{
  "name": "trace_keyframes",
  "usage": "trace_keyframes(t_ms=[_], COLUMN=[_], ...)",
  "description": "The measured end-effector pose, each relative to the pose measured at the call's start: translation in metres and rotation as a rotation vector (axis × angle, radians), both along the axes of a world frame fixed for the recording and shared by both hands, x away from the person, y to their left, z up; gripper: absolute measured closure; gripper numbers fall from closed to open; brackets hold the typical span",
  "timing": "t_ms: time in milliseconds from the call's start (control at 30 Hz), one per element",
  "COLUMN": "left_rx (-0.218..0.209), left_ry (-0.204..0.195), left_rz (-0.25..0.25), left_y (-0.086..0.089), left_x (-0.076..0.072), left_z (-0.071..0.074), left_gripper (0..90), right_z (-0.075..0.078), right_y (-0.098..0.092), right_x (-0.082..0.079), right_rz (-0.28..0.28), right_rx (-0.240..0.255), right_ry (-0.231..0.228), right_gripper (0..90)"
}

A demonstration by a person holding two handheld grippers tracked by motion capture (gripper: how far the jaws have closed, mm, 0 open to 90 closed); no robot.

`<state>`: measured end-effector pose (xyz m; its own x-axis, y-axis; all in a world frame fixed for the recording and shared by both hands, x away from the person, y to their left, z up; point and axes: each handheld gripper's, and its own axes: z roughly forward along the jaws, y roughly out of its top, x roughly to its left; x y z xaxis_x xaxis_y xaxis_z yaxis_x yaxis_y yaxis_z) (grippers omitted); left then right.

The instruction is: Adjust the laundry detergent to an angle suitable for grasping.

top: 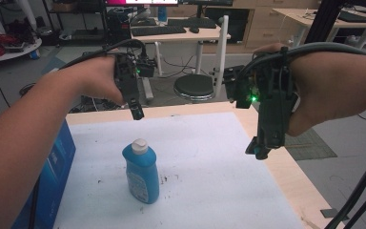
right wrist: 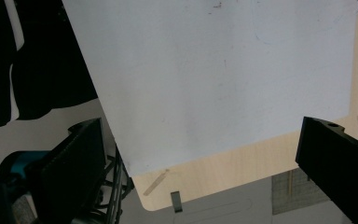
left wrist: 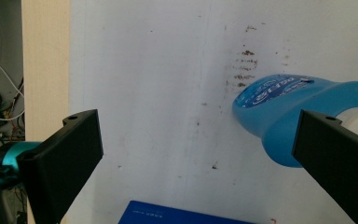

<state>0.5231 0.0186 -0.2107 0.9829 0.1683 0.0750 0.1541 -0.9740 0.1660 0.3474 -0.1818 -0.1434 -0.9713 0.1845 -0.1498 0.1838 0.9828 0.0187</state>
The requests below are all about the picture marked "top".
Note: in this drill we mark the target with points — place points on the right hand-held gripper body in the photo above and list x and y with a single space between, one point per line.
273 95

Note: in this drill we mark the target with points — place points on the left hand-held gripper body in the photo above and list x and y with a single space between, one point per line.
127 79

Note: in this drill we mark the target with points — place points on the blue bottle with white cap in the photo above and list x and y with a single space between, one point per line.
141 171

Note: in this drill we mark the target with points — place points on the blue cardboard box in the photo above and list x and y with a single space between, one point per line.
52 178

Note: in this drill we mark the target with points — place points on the person's left hand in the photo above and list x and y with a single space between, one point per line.
98 76

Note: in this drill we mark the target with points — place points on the person's right hand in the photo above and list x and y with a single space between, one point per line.
317 89

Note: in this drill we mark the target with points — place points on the grey floor mat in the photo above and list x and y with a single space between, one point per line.
311 144

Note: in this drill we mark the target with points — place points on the white foam mat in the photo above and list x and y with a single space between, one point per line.
203 165

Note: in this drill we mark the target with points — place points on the black computer tower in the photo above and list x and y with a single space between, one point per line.
118 27

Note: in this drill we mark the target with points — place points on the black keyboard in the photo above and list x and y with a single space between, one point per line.
158 30
192 23

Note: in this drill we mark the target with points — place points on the black round stool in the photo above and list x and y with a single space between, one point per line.
193 86

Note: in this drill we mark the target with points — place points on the light wooden desk white legs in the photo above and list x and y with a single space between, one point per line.
178 37

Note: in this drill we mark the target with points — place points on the light wooden cabinet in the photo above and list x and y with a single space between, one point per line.
276 25

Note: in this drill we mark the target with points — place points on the small blue bottle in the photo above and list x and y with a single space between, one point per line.
162 14

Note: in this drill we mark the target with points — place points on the computer monitor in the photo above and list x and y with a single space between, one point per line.
141 2

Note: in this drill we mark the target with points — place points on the black shelf rack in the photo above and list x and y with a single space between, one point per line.
76 19

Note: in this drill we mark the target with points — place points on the black computer mouse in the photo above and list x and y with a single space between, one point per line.
194 30

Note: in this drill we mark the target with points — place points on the light wooden side desk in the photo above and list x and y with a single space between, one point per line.
317 19

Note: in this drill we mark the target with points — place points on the round white table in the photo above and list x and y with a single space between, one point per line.
16 52

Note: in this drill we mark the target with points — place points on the black metal frame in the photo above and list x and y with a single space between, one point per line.
324 19

